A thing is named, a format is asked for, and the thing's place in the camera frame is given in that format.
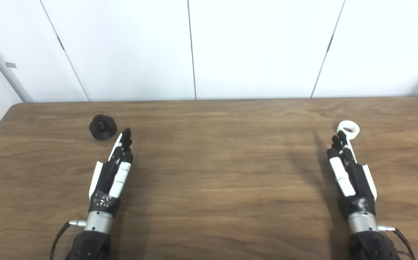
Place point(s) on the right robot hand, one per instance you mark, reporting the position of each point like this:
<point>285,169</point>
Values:
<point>357,180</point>

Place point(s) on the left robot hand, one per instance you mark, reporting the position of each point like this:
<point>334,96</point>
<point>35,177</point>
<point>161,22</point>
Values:
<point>104,177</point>

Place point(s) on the round black part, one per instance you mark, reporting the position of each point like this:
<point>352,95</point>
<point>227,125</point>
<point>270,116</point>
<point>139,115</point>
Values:
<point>103,128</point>

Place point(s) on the small gray tag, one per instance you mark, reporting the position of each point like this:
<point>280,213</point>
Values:
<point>10,65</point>

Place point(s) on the gray wall corner post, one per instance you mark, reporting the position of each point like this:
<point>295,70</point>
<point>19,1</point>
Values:
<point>3,62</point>

